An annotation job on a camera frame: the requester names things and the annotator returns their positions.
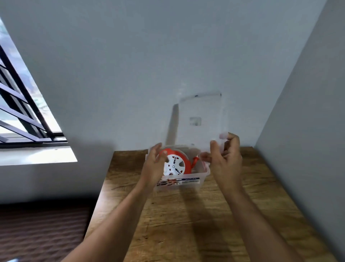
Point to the person's left hand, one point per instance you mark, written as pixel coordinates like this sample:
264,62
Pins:
151,170

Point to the person's right hand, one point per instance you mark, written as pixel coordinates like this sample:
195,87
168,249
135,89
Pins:
227,170

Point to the person's left thumb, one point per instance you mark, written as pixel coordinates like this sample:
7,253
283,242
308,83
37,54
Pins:
164,157

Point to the person's right thumb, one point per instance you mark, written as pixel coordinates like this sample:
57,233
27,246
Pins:
206,157

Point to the clear plastic storage box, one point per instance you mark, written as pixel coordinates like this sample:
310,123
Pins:
186,182

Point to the clear plastic box lid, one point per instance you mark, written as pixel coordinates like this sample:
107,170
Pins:
200,118

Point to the person's right forearm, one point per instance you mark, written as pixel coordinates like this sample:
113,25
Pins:
258,229

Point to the person's left forearm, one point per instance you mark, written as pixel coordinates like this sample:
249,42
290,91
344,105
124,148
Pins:
113,229

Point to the white window sill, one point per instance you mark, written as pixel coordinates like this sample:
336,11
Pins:
35,156

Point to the window with black bars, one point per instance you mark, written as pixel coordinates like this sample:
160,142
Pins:
21,108

